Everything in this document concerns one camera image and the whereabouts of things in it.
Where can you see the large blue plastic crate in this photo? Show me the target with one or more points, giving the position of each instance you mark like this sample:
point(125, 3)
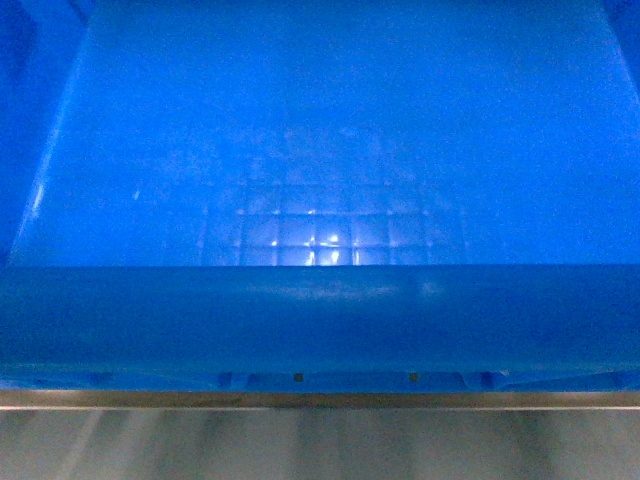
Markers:
point(320, 196)

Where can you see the metal roller shelf rack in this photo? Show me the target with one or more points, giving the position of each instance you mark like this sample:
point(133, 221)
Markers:
point(143, 400)

